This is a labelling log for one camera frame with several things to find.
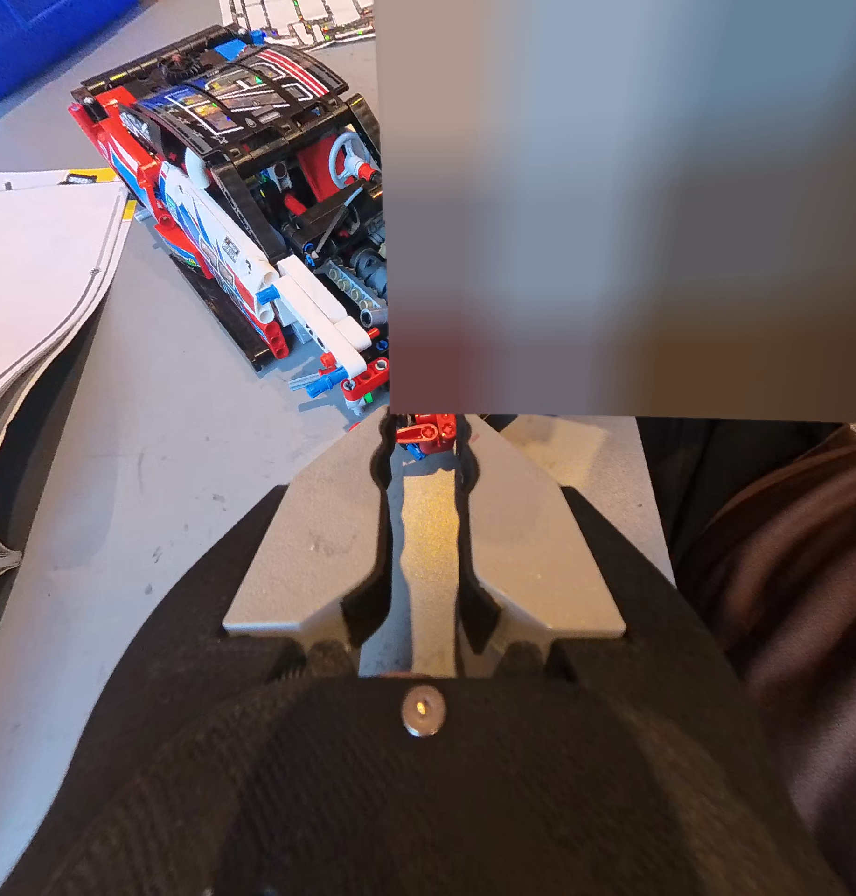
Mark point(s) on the open instruction booklet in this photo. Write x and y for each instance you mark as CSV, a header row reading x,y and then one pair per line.
x,y
36,280

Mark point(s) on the blue plastic bin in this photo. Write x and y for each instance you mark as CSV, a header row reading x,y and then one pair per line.
x,y
43,49

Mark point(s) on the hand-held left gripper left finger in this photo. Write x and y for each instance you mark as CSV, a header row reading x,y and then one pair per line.
x,y
316,553

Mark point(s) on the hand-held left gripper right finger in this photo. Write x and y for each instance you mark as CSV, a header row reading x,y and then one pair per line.
x,y
540,560

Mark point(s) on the holographic sticker sheet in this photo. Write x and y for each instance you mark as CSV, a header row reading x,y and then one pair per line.
x,y
295,17

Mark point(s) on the toy brick race car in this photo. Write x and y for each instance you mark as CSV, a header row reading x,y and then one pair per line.
x,y
225,182

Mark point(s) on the person's brown hoodie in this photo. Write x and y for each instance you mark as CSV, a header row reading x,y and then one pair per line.
x,y
805,630

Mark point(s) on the person's black trousers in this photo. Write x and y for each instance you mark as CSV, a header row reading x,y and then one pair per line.
x,y
707,476

